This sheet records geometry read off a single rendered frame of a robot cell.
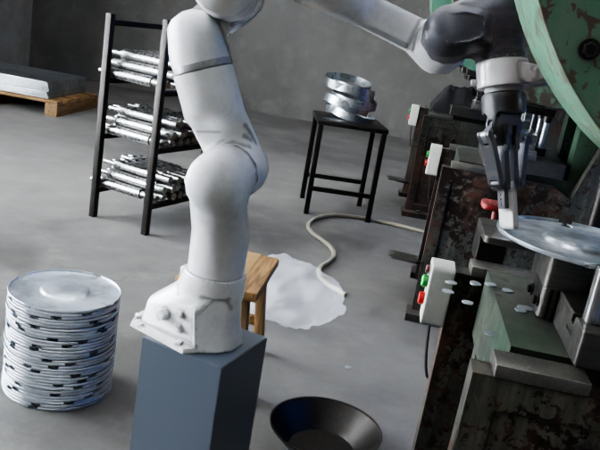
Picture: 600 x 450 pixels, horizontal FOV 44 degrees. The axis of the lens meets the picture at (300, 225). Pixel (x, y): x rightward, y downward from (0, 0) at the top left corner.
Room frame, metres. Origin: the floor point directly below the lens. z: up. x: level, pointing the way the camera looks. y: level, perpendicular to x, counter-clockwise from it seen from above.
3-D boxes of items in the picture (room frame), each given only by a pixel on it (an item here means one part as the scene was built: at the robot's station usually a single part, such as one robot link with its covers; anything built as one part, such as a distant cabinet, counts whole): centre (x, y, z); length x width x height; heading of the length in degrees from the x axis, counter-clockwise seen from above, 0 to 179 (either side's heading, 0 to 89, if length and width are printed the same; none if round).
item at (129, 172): (3.51, 0.77, 0.47); 0.46 x 0.43 x 0.95; 64
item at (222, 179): (1.31, 0.15, 0.71); 0.18 x 0.11 x 0.25; 169
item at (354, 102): (4.34, -0.18, 0.40); 0.45 x 0.40 x 0.79; 6
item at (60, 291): (1.84, 0.59, 0.28); 0.29 x 0.29 x 0.01
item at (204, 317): (1.36, 0.18, 0.52); 0.22 x 0.19 x 0.14; 67
